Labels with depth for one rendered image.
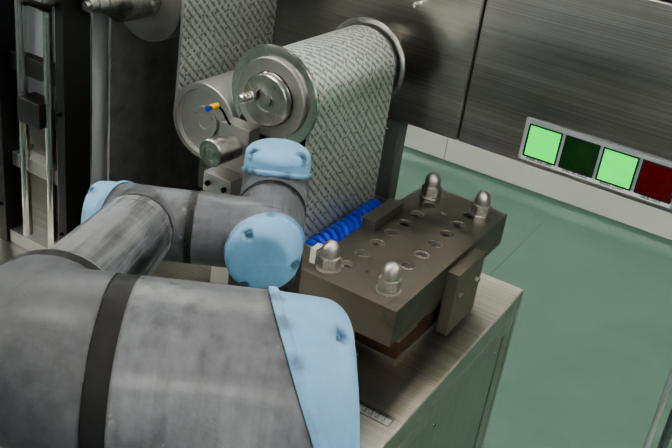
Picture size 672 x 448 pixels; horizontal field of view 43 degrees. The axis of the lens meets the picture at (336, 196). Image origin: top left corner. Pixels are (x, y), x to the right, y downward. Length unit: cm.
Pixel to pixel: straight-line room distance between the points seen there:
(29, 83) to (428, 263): 67
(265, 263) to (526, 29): 68
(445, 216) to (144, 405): 103
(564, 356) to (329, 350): 261
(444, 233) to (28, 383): 100
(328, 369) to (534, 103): 98
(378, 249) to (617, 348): 197
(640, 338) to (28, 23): 249
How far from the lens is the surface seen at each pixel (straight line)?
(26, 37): 137
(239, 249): 83
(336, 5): 151
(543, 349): 305
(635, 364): 314
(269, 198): 87
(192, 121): 132
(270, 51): 119
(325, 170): 127
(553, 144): 138
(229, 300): 48
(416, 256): 130
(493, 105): 141
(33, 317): 48
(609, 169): 137
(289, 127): 119
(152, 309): 47
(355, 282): 121
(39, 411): 47
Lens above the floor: 167
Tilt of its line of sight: 26 degrees down
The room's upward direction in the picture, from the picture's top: 8 degrees clockwise
